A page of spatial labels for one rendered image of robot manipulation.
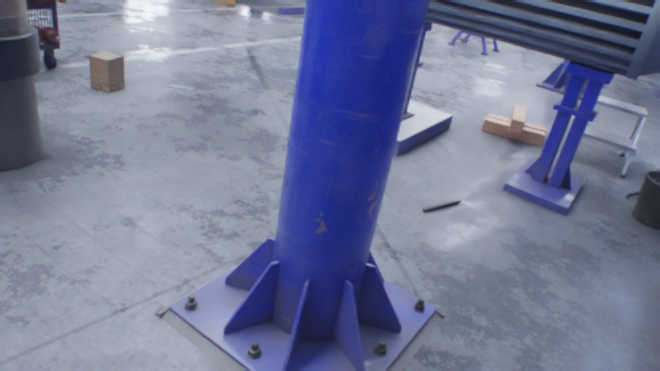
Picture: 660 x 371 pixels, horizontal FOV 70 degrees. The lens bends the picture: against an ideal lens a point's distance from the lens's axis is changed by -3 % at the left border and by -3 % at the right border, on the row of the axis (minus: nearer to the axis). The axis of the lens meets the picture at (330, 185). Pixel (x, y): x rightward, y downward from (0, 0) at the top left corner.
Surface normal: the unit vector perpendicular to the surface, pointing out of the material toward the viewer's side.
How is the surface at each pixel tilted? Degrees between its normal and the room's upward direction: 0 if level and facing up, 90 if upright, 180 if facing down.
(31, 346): 0
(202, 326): 0
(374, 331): 0
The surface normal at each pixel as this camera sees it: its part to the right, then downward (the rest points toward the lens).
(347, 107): -0.08, 0.46
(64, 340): 0.16, -0.87
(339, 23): -0.45, 0.36
